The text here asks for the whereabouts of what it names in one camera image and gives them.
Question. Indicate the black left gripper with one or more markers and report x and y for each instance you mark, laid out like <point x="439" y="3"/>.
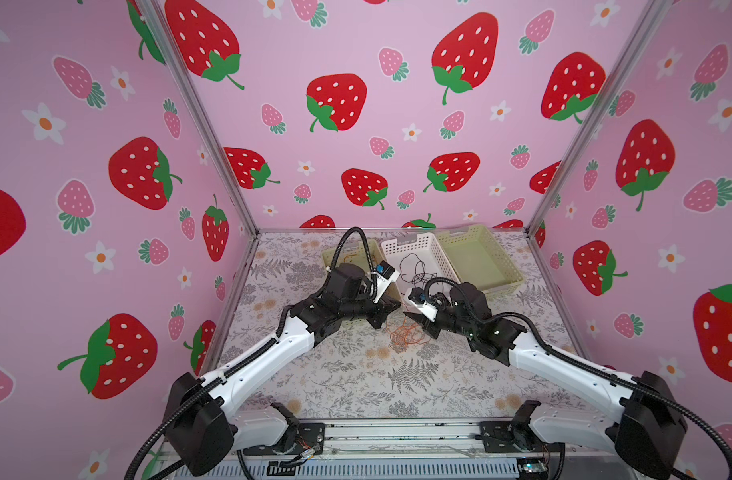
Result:
<point x="382" y="309"/>

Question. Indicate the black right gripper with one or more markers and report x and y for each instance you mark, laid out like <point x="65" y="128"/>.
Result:
<point x="423" y="322"/>

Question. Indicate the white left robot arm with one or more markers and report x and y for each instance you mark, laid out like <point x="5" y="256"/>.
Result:
<point x="201" y="422"/>

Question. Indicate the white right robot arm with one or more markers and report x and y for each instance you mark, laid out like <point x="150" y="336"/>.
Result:
<point x="634" y="417"/>

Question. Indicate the white perforated basket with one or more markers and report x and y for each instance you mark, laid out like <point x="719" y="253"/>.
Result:
<point x="418" y="259"/>

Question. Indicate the right green perforated basket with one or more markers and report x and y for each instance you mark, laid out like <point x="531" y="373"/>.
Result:
<point x="478" y="258"/>

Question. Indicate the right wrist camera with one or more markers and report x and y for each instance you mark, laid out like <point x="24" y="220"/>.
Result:
<point x="421" y="302"/>

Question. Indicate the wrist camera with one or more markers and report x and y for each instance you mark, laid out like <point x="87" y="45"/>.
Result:
<point x="421" y="302"/>
<point x="383" y="276"/>

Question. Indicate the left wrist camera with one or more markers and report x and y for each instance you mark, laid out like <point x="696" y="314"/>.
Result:
<point x="383" y="276"/>

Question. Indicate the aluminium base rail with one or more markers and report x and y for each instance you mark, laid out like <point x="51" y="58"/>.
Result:
<point x="463" y="448"/>

